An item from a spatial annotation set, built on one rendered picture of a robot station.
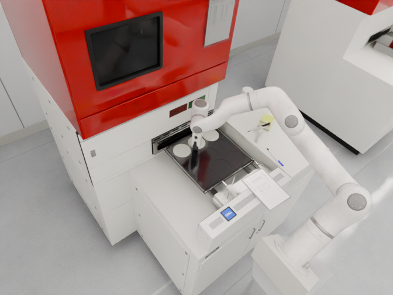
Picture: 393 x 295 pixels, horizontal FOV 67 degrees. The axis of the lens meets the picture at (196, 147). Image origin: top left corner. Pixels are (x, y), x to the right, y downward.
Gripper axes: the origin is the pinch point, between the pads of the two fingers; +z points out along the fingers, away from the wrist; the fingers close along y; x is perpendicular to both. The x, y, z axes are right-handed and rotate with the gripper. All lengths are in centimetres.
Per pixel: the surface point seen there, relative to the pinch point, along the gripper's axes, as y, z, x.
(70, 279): -57, 92, 69
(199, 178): -19.1, 2.5, -5.4
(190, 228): -44.0, 10.4, -6.3
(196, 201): -28.1, 10.4, -6.1
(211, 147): 3.7, 2.4, -8.8
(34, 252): -45, 92, 102
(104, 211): -31, 37, 47
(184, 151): -3.1, 2.3, 5.6
